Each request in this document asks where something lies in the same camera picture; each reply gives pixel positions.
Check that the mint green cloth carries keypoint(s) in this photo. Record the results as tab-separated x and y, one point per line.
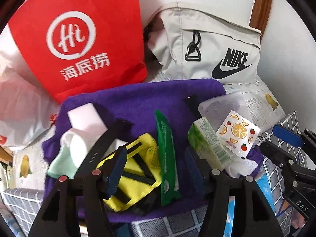
59	165

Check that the brown star with blue edge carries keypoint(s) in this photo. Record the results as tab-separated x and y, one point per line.
286	206

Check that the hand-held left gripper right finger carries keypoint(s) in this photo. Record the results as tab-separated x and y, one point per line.
195	169

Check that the purple towel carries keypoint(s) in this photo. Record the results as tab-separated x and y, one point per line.
148	98

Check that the white plastic shopping bag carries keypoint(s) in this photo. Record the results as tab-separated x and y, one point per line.
19	103

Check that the green stick packet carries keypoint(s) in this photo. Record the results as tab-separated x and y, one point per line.
167	153

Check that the blue tissue pack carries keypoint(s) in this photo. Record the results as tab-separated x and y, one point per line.
265	190

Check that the red paper bag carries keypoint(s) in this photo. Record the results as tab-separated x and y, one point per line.
98	5

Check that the orange fruit print sachet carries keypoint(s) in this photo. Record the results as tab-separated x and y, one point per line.
238	130

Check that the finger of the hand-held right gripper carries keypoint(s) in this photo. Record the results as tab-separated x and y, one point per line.
286	133
276	153

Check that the grey checked blanket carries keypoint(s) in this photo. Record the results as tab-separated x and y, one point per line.
170	227

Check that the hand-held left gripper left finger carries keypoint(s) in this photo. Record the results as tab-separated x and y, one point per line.
116	174

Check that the brown wooden frame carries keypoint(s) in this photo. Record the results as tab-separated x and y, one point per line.
261	5

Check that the light green tissue packet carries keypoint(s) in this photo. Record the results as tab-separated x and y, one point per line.
207	140

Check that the grey sling bag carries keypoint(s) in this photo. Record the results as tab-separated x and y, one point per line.
217	29

